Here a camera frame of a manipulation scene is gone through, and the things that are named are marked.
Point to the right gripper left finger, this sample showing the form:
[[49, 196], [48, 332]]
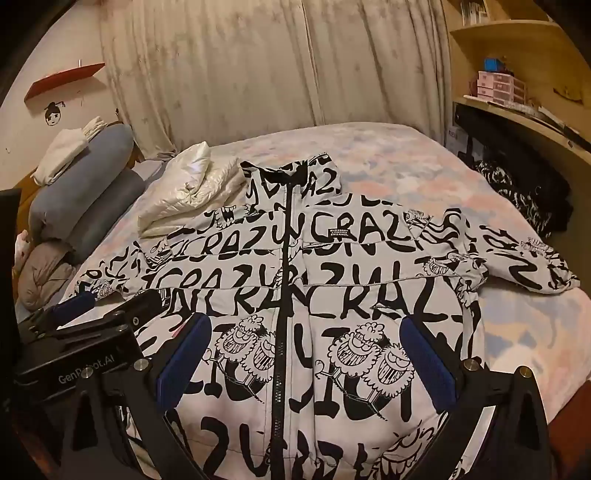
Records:
[[95, 443]]

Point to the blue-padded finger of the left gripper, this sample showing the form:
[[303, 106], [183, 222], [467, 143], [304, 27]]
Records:
[[73, 308]]

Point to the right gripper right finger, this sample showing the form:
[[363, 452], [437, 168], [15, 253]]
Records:
[[515, 444]]

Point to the white black graffiti print jacket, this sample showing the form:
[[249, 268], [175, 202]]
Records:
[[306, 286]]

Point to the taupe folded blanket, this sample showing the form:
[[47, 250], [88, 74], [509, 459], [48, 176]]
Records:
[[47, 269]]

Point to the dark grey bolster pillow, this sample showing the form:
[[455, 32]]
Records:
[[105, 211]]

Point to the pastel patterned bed cover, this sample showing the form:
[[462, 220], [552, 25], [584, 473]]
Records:
[[548, 333]]

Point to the white folded cloth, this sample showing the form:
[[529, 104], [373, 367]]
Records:
[[63, 150]]

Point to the cream shiny puffer jacket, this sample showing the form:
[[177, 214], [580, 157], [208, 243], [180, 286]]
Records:
[[194, 181]]

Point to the black white patterned garment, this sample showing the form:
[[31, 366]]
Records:
[[546, 218]]

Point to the beige patterned curtain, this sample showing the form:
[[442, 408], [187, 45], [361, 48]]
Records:
[[182, 72]]

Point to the small blue box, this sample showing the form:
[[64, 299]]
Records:
[[494, 65]]

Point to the wooden shelf desk unit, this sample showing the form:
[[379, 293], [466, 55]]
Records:
[[545, 142]]

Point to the cartoon face wall sticker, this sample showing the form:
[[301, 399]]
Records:
[[53, 113]]

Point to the red wall shelf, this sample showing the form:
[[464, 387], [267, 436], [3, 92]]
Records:
[[62, 78]]

